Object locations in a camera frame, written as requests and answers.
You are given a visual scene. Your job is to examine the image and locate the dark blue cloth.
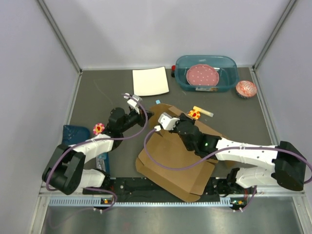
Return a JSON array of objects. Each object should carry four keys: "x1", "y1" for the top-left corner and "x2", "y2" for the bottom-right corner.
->
[{"x1": 61, "y1": 125, "x2": 90, "y2": 145}]

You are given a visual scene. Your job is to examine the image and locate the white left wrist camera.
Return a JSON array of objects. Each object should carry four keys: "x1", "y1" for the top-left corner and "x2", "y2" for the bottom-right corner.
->
[{"x1": 123, "y1": 93, "x2": 142, "y2": 114}]

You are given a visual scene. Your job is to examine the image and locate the brown cardboard box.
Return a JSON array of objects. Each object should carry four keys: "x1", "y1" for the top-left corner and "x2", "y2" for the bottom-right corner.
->
[{"x1": 135, "y1": 104, "x2": 236, "y2": 203}]

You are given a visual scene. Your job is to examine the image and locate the aluminium frame post left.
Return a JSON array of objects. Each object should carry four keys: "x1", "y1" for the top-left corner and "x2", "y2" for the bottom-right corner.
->
[{"x1": 36, "y1": 0, "x2": 82, "y2": 74}]

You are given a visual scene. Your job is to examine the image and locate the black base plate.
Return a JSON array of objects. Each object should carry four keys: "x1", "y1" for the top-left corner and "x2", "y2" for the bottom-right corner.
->
[{"x1": 82, "y1": 177, "x2": 258, "y2": 197}]

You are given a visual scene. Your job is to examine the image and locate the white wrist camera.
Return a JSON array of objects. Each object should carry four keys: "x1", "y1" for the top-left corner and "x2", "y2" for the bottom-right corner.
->
[
  {"x1": 154, "y1": 112, "x2": 180, "y2": 132},
  {"x1": 123, "y1": 93, "x2": 142, "y2": 114}
]

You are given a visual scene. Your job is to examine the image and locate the red capped small bottle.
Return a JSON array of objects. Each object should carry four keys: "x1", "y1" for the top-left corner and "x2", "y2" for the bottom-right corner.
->
[{"x1": 171, "y1": 65, "x2": 176, "y2": 78}]

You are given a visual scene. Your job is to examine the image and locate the pink dotted plate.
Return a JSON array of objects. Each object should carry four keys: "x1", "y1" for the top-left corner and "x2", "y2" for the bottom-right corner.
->
[{"x1": 186, "y1": 64, "x2": 219, "y2": 86}]

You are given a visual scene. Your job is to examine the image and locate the aluminium frame post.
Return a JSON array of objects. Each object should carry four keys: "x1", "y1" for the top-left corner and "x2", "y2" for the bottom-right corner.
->
[
  {"x1": 36, "y1": 0, "x2": 82, "y2": 74},
  {"x1": 252, "y1": 0, "x2": 298, "y2": 71}
]

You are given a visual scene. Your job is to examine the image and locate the pink flower plush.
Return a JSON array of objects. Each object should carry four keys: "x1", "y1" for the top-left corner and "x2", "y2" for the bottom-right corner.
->
[{"x1": 93, "y1": 123, "x2": 105, "y2": 136}]

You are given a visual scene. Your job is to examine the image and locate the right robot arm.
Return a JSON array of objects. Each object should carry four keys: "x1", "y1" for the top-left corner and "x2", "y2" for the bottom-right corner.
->
[{"x1": 163, "y1": 115, "x2": 306, "y2": 193}]

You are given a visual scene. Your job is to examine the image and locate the white square plate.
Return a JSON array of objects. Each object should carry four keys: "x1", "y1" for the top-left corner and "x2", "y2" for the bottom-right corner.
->
[{"x1": 132, "y1": 66, "x2": 169, "y2": 97}]

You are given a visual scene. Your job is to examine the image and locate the red patterned bowl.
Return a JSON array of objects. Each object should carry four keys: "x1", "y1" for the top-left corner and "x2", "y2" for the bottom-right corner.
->
[{"x1": 235, "y1": 80, "x2": 257, "y2": 99}]

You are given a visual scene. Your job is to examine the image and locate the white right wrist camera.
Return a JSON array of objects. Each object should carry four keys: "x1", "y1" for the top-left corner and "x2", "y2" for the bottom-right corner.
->
[{"x1": 154, "y1": 112, "x2": 180, "y2": 132}]

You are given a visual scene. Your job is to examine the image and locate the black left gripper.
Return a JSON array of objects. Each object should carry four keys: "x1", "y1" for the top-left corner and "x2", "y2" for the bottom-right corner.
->
[{"x1": 119, "y1": 106, "x2": 154, "y2": 133}]

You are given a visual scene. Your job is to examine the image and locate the yellow highlighter marker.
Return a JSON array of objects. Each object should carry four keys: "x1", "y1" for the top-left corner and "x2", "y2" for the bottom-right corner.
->
[{"x1": 193, "y1": 106, "x2": 214, "y2": 117}]

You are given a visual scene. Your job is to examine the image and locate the teal plastic basin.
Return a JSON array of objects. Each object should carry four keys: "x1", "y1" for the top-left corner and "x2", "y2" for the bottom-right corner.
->
[{"x1": 175, "y1": 55, "x2": 239, "y2": 92}]

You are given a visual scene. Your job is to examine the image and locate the yellow orange sunflower plush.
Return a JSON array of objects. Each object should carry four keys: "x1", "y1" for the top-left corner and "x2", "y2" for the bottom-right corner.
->
[{"x1": 187, "y1": 109, "x2": 201, "y2": 120}]

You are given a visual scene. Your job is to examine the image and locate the grey slotted cable duct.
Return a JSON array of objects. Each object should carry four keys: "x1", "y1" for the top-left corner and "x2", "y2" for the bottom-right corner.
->
[{"x1": 50, "y1": 196, "x2": 247, "y2": 207}]

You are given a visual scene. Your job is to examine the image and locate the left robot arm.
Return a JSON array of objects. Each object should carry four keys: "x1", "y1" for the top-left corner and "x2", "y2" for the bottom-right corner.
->
[{"x1": 42, "y1": 107, "x2": 154, "y2": 195}]

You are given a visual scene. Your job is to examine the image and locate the blue packet under arm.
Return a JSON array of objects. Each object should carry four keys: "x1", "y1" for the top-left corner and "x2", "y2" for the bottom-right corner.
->
[{"x1": 96, "y1": 153, "x2": 110, "y2": 174}]

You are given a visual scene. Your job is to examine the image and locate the aluminium frame post right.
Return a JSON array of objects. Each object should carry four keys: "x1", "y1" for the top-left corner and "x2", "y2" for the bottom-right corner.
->
[{"x1": 252, "y1": 0, "x2": 298, "y2": 71}]

